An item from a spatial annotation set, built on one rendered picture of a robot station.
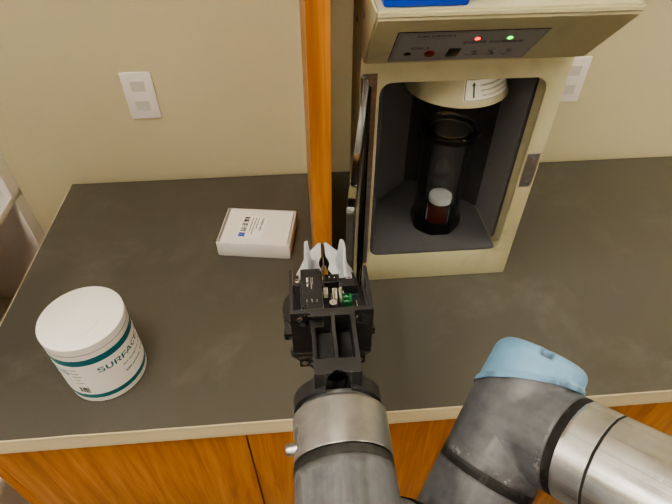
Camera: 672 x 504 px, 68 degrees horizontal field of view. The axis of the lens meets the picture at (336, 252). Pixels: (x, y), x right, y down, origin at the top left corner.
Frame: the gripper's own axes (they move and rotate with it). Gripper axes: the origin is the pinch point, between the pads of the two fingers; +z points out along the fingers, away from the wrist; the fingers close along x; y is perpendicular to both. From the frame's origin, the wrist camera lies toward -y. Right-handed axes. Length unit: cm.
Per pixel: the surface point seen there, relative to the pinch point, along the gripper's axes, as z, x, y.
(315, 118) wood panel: 21.2, -0.5, 5.6
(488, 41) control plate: 23.1, -23.1, 14.4
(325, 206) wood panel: 21.2, -1.6, -9.7
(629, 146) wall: 73, -90, -36
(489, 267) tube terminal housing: 30, -36, -35
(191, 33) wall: 73, 24, -1
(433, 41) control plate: 22.7, -15.8, 14.8
